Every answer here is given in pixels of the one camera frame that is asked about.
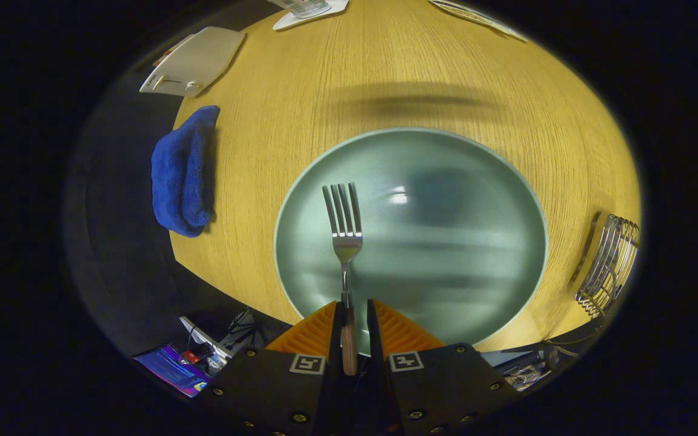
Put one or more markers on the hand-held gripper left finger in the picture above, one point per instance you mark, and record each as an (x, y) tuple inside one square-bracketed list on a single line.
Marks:
[(335, 345)]

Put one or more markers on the white square coaster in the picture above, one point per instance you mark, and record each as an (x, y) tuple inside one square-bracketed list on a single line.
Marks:
[(331, 9)]

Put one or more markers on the clear plastic drink bottle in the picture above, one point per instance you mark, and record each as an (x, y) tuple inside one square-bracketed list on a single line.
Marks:
[(306, 6)]

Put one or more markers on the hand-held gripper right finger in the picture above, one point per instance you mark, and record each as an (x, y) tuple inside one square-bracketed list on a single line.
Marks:
[(373, 345)]

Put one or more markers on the purple printed booklet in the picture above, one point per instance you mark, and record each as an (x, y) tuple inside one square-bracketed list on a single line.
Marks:
[(170, 369)]

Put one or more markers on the white divided dish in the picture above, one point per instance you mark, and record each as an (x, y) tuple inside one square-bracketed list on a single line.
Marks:
[(476, 15)]

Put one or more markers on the blue towel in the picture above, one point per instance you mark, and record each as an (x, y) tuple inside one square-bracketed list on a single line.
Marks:
[(182, 169)]

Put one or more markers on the cream toaster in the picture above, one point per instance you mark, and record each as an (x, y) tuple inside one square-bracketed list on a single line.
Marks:
[(197, 60)]

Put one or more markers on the pale green plate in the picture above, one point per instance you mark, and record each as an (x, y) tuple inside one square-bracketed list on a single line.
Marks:
[(446, 242)]

